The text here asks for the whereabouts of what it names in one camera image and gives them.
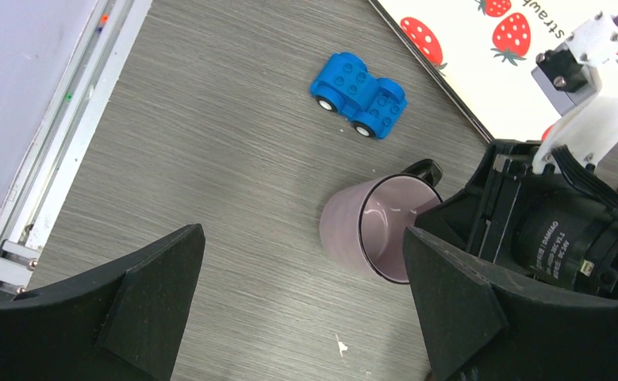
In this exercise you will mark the aluminium table edge rail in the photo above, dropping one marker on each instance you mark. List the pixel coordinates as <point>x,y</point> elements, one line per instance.
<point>59,64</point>

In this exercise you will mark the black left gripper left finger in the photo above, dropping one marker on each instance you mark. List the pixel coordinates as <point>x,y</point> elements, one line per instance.
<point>123,320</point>

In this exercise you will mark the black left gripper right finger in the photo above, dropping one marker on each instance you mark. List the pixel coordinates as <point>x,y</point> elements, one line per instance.
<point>484,322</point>

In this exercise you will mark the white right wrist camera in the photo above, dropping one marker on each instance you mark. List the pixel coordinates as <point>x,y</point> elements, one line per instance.
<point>580,79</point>

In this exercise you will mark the white serving tray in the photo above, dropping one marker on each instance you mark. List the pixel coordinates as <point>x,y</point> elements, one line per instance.
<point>482,53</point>

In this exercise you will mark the mauve mug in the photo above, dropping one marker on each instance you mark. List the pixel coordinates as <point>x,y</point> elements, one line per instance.
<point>362,227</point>

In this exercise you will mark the blue toy car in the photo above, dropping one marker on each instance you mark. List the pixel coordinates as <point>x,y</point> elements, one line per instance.
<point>371,104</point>

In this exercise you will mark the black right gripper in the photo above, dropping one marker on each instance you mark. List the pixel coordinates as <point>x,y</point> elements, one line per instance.
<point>559,227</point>

